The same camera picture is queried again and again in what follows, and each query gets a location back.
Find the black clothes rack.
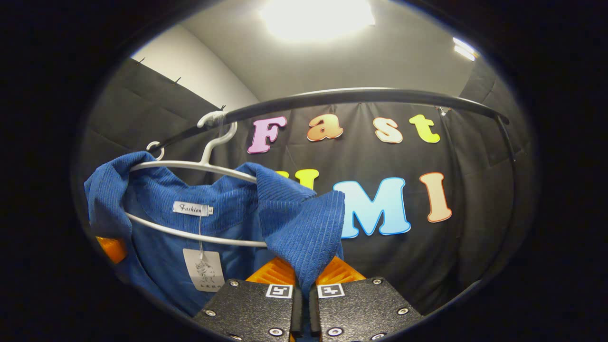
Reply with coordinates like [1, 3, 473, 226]
[150, 87, 521, 167]

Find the blue corduroy jacket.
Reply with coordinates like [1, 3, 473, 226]
[84, 151, 346, 340]

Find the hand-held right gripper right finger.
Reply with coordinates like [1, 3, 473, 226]
[309, 256, 423, 342]

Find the large ceiling light panel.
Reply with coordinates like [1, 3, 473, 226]
[260, 0, 376, 41]

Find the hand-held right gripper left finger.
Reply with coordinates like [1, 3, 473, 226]
[192, 256, 303, 342]

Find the small ceiling light panel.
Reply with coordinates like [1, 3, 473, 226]
[452, 37, 478, 62]

